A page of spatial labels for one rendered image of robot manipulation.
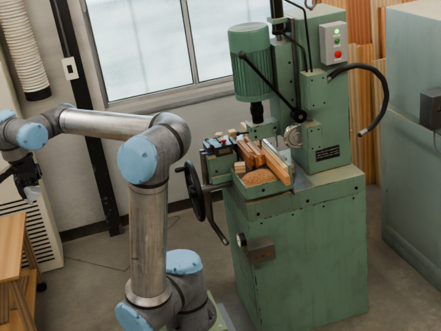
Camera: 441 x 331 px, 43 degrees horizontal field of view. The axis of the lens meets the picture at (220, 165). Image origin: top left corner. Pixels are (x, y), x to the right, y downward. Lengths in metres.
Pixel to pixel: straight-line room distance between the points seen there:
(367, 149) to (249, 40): 1.94
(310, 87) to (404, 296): 1.33
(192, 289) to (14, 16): 1.98
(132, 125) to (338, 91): 1.14
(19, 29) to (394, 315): 2.51
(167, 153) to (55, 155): 2.34
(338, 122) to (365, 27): 1.51
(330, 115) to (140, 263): 1.22
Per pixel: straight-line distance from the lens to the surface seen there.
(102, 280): 3.58
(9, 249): 3.12
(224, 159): 2.54
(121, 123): 1.72
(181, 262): 1.94
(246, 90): 2.42
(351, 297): 2.96
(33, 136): 1.91
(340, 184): 2.59
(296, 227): 2.59
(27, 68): 3.41
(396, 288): 3.23
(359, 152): 4.02
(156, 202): 1.55
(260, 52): 2.37
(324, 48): 2.40
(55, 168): 3.81
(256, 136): 2.53
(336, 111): 2.57
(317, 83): 2.39
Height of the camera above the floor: 2.01
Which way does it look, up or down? 26 degrees down
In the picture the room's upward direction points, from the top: 8 degrees counter-clockwise
